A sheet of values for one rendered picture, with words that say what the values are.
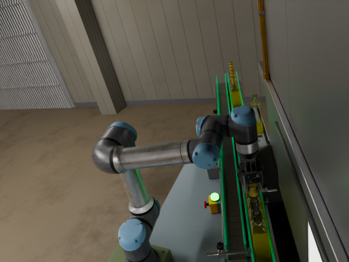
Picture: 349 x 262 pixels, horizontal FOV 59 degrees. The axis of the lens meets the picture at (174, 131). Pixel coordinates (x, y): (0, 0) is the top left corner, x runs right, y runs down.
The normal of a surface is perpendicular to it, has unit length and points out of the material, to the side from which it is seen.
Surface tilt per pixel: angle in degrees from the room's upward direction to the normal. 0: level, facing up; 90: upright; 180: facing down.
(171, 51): 90
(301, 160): 0
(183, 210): 0
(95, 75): 90
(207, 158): 91
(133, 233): 9
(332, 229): 0
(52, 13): 90
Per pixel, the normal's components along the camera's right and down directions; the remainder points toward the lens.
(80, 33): -0.36, 0.55
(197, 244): -0.23, -0.83
